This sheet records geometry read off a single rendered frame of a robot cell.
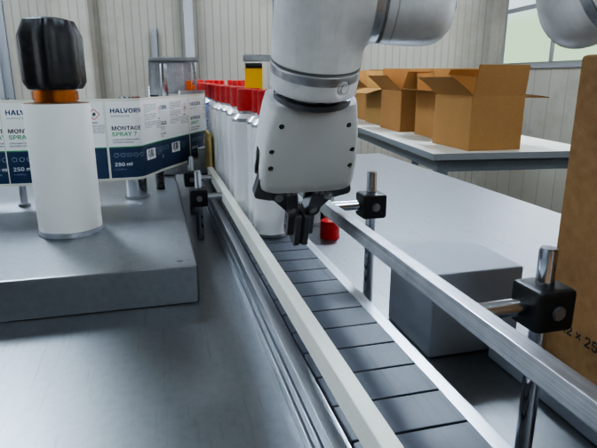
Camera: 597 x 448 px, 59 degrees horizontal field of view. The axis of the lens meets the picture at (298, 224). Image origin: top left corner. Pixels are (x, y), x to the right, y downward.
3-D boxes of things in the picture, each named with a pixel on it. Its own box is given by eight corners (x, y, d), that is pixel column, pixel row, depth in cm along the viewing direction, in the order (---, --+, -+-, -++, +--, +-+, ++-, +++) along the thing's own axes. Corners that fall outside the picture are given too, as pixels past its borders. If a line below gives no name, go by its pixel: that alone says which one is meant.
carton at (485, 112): (408, 141, 274) (412, 66, 264) (495, 139, 286) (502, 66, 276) (449, 152, 235) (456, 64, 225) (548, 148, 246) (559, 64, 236)
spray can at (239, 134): (229, 215, 88) (225, 88, 83) (258, 212, 91) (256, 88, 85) (242, 223, 84) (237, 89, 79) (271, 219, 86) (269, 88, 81)
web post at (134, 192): (125, 195, 104) (116, 96, 99) (149, 194, 105) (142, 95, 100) (124, 200, 99) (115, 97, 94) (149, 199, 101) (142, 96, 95)
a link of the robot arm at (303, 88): (348, 47, 54) (344, 76, 56) (262, 46, 52) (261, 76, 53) (378, 76, 47) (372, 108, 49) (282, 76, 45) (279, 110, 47)
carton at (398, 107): (364, 126, 354) (366, 68, 344) (427, 125, 363) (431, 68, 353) (387, 133, 313) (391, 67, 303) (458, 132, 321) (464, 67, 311)
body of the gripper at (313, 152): (351, 69, 55) (337, 165, 61) (253, 69, 52) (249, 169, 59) (378, 97, 49) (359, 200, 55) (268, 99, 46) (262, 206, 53)
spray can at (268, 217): (251, 229, 80) (248, 89, 75) (285, 228, 81) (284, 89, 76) (256, 240, 75) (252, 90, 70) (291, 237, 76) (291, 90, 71)
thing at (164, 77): (154, 165, 136) (147, 60, 129) (205, 164, 139) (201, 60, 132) (155, 175, 123) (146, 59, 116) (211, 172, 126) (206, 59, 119)
